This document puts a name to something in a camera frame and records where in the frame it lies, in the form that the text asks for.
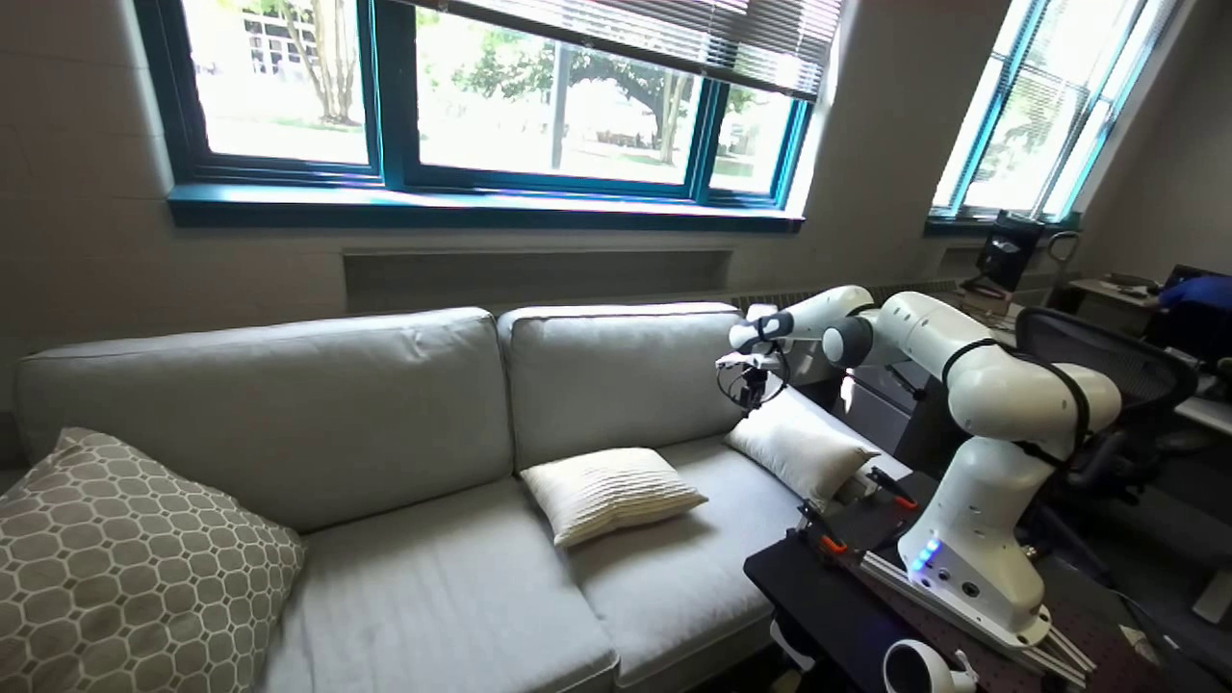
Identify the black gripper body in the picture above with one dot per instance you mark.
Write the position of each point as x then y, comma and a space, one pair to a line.
748, 362

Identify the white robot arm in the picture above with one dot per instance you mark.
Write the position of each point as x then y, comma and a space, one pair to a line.
1018, 423

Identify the light grey sofa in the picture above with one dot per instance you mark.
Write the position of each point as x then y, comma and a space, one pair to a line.
393, 445

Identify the teal framed main window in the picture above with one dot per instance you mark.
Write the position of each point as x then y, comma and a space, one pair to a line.
388, 113

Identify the window blinds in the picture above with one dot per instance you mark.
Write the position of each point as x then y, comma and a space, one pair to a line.
763, 45

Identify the cream striped pillow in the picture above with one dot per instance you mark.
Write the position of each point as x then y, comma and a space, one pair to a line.
807, 448
605, 491

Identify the black robot table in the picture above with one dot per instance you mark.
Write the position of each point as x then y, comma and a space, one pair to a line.
846, 618

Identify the teal framed side window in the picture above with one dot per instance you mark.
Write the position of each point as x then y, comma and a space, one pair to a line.
1047, 108

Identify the white VR controller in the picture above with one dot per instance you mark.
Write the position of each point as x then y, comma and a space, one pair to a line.
920, 666

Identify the black office chair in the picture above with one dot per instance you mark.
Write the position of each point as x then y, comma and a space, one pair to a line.
1152, 383

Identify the orange black clamp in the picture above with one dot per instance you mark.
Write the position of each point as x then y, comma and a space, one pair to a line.
823, 534
895, 491

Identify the patterned beige pillow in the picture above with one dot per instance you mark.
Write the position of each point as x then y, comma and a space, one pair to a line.
123, 576

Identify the grey filing cabinet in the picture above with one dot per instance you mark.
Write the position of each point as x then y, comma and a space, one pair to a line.
903, 409

